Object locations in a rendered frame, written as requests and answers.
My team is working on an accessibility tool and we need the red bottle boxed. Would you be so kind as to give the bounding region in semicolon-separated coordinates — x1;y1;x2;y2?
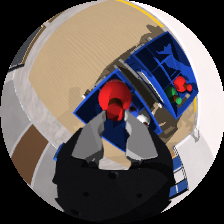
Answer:
173;76;192;92
99;79;132;121

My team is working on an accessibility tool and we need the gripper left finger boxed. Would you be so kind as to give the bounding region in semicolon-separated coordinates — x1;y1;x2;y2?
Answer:
52;109;107;185

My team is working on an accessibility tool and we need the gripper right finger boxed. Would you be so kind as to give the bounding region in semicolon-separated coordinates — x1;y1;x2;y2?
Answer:
123;109;176;187

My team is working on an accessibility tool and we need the blue crate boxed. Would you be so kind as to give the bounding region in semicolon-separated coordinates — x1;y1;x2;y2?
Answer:
73;69;162;152
125;31;199;119

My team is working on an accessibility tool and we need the green bottle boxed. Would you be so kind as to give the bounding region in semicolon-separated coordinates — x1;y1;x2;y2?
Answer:
164;86;182;104

